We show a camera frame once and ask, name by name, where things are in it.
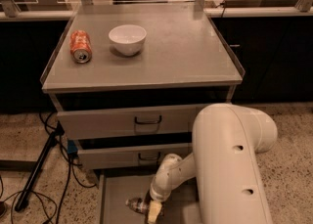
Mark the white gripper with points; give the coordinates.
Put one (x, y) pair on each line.
(158, 193)

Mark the clear plastic water bottle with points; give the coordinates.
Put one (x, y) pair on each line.
(139, 205)

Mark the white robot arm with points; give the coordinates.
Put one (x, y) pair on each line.
(225, 140)

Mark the grey bottom drawer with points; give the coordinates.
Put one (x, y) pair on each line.
(118, 185)

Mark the grey drawer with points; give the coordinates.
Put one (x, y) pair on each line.
(118, 185)
(135, 156)
(95, 124)

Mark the grey middle drawer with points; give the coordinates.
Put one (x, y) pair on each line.
(135, 156)

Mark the grey top drawer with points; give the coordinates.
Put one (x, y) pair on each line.
(95, 124)

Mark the grey drawer cabinet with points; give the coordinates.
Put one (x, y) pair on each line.
(184, 61)

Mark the white ceramic bowl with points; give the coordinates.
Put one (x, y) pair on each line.
(128, 39)

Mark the orange soda can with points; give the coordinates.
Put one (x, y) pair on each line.
(80, 46)

